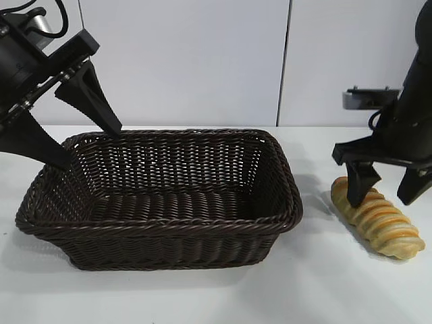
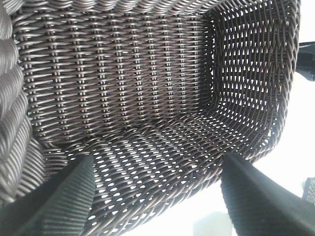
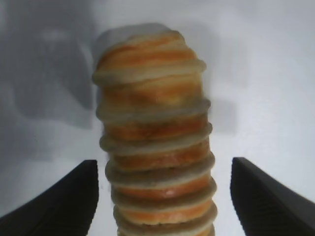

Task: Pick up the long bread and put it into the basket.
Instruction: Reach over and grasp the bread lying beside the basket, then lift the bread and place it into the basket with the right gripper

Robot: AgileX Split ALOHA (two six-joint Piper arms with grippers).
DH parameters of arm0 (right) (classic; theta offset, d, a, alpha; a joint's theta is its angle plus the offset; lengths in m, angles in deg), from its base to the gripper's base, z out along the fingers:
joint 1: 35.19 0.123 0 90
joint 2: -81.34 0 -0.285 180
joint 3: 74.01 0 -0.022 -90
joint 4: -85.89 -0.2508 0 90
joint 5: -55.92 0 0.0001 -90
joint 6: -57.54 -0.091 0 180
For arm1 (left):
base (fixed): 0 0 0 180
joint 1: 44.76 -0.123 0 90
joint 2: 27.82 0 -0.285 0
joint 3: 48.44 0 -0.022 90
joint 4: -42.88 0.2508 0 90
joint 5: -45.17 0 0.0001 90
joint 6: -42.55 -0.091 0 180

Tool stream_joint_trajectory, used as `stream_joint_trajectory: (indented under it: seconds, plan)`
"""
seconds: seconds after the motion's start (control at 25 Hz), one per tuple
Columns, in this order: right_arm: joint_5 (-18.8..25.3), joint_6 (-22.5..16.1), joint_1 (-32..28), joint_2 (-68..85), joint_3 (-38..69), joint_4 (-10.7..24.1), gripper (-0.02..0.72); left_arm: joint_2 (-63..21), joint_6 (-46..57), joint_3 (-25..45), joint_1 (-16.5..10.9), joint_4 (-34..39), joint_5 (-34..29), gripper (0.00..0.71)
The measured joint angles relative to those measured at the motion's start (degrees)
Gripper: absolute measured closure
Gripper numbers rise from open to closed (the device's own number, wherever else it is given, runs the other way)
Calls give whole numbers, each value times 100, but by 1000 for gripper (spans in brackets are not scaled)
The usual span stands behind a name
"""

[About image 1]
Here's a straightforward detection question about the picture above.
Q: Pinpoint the grey box with black top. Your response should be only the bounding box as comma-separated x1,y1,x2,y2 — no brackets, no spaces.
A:
342,85,404,111

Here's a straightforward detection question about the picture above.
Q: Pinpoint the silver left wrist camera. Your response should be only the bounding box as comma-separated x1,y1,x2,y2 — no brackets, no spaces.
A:
23,8,55,47

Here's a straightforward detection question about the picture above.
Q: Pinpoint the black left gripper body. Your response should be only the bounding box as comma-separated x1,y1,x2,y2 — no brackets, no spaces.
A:
0,16,101,134

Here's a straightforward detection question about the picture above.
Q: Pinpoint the long twisted bread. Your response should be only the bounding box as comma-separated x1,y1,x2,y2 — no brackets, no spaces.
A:
330,175,426,261

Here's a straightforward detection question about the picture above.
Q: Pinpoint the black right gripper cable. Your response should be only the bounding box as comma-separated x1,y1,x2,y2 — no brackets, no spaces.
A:
368,109,386,133

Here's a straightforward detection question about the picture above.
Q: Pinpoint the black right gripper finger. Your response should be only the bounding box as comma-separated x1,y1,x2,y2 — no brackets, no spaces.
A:
397,167,432,206
346,161,383,207

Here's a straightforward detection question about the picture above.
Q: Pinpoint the dark brown wicker basket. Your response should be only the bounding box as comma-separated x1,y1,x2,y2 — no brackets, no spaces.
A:
15,128,304,272

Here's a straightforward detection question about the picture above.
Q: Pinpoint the black left camera cable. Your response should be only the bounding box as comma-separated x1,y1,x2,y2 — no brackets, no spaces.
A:
43,0,69,38

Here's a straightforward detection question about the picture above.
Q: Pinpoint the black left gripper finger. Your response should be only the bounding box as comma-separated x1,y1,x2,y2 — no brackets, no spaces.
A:
0,107,74,171
53,60,123,137

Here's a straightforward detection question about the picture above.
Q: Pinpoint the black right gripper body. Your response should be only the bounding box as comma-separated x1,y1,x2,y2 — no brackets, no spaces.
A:
331,104,432,169

